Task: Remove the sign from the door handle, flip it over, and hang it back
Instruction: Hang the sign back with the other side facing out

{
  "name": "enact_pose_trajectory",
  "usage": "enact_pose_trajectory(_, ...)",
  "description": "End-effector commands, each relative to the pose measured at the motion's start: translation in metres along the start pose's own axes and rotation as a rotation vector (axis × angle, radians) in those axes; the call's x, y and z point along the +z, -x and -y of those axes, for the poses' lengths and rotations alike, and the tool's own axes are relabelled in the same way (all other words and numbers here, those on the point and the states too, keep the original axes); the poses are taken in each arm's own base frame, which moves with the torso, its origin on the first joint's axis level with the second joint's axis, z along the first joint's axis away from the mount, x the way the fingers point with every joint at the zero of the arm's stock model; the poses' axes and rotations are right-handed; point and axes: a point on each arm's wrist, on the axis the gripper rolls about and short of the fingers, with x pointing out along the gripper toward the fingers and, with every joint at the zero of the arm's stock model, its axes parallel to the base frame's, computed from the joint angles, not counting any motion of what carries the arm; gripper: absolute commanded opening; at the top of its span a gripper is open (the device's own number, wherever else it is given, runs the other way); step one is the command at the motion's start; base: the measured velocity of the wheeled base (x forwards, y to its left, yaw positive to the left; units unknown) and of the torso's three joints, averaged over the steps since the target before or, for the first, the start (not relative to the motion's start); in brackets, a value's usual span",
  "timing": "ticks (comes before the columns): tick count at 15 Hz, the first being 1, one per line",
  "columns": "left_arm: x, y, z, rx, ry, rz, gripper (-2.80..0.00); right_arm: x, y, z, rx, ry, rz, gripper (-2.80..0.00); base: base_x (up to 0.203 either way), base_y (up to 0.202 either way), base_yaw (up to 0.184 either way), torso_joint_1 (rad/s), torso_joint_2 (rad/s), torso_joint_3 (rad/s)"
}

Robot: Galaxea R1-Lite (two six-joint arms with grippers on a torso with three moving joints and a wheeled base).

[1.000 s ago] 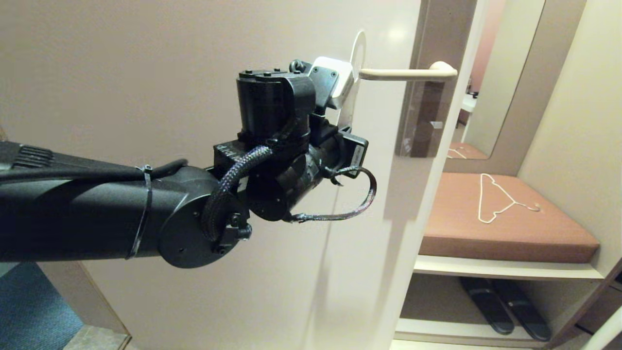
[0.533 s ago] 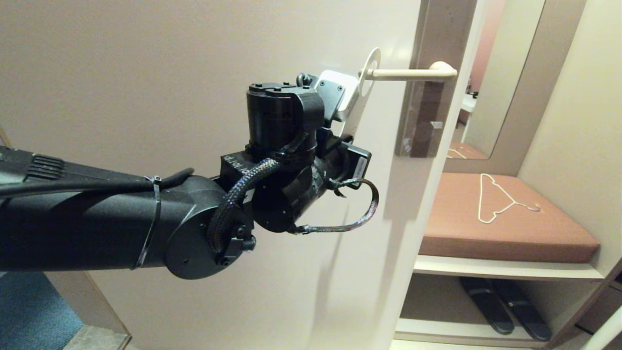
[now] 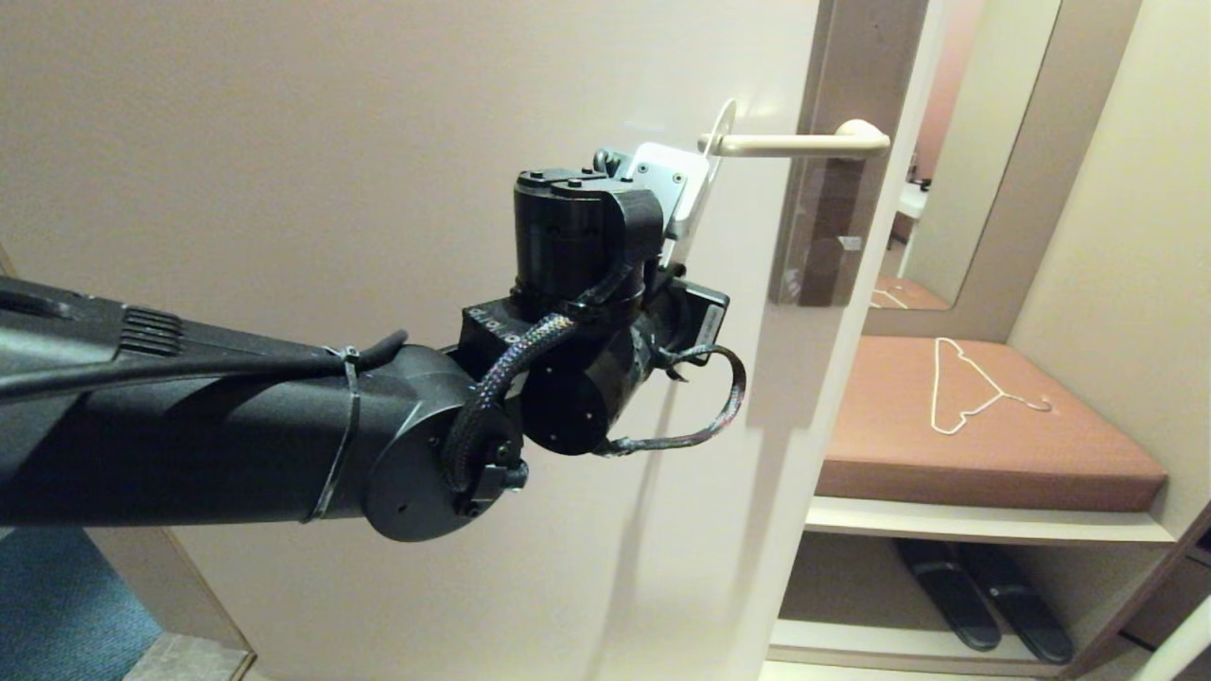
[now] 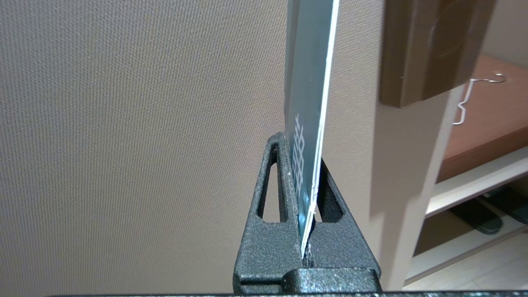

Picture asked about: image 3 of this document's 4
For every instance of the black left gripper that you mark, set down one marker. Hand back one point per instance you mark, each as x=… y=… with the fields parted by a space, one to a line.
x=686 y=317

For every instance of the blue do-not-disturb door sign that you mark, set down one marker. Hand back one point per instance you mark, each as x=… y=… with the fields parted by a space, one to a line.
x=716 y=132

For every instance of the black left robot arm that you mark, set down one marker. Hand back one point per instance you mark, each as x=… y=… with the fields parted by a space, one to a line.
x=189 y=445

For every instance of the beige room door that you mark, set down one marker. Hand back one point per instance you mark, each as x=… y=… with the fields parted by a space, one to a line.
x=284 y=142

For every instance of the brown leather seat cushion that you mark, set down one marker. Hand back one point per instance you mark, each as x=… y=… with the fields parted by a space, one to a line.
x=899 y=445

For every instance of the white bench shelf board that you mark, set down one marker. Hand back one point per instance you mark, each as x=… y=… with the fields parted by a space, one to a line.
x=946 y=525

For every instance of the white low shelf board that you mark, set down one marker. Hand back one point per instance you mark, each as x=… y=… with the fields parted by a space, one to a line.
x=851 y=648

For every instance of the dark slipper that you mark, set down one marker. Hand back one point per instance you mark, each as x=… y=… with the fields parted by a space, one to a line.
x=1026 y=610
x=951 y=596

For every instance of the white slanted bar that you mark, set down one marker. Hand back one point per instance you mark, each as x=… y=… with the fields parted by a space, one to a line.
x=1183 y=653

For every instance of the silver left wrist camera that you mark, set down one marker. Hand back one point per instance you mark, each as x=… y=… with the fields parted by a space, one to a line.
x=672 y=180

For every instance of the taupe framed wall mirror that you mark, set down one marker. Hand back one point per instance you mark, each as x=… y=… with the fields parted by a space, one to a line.
x=984 y=142

